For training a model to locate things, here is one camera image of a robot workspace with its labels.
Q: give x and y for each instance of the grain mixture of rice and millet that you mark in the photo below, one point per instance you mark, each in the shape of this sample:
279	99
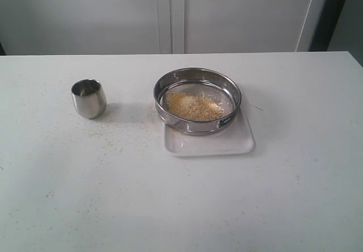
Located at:
193	107

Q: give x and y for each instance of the stainless steel cup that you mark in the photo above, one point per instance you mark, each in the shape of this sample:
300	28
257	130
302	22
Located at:
89	99

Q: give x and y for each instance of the round stainless steel sieve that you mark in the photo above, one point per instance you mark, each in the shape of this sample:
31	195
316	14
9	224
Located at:
198	81

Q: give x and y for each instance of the white square plastic tray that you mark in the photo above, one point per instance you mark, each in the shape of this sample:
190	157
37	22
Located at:
236	138

